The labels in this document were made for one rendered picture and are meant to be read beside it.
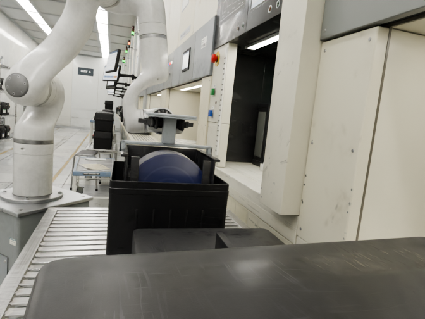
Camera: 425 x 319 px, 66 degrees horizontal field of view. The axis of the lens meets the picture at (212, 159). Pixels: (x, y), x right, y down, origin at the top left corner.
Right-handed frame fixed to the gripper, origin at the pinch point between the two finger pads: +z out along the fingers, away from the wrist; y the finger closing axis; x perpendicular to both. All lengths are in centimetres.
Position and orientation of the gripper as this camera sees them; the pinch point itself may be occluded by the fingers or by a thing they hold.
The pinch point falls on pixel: (169, 123)
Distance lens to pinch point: 87.9
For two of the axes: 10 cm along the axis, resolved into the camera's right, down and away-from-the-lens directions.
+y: -9.6, -0.6, -2.7
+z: 2.6, 1.5, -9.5
